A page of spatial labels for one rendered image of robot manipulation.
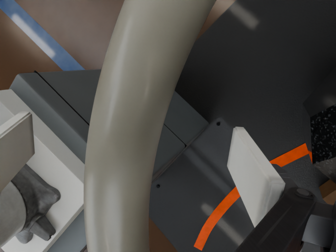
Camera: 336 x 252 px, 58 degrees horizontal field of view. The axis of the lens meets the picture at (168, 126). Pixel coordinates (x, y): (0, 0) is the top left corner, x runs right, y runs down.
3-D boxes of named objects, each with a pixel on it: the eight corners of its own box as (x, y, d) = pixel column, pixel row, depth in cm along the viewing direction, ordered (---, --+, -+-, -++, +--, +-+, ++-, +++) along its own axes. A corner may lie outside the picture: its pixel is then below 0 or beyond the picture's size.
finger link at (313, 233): (298, 220, 12) (371, 224, 12) (259, 162, 17) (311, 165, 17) (290, 250, 12) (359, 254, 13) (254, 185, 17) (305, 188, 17)
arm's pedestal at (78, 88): (159, 190, 157) (54, 306, 83) (93, 124, 162) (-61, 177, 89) (225, 123, 138) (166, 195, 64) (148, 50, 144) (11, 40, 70)
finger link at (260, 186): (270, 181, 13) (287, 182, 13) (233, 125, 20) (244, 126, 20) (257, 237, 14) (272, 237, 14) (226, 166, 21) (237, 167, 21)
